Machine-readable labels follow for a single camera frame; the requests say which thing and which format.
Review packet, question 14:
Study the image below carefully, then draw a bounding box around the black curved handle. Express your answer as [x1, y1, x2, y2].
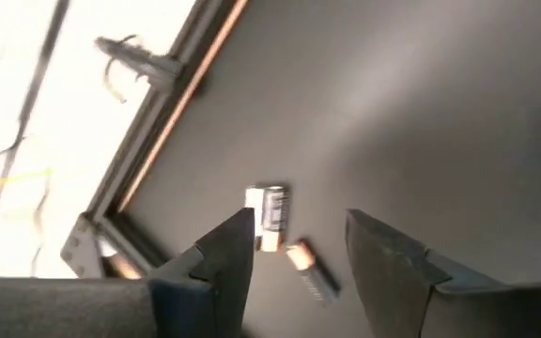
[94, 35, 185, 93]

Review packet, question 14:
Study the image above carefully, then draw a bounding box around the black aluminium rig frame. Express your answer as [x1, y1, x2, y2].
[58, 0, 253, 281]

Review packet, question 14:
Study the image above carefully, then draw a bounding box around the silver black AA battery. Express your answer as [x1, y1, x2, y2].
[243, 184, 291, 254]

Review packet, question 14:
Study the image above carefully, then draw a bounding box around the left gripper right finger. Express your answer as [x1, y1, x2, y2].
[344, 208, 453, 338]

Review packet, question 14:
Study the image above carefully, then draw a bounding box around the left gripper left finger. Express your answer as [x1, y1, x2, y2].
[150, 207, 256, 338]

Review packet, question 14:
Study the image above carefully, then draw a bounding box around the grey corner bracket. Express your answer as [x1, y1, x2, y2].
[59, 211, 107, 279]

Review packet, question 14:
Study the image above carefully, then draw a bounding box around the copper black AA battery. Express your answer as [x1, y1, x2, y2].
[285, 238, 343, 305]

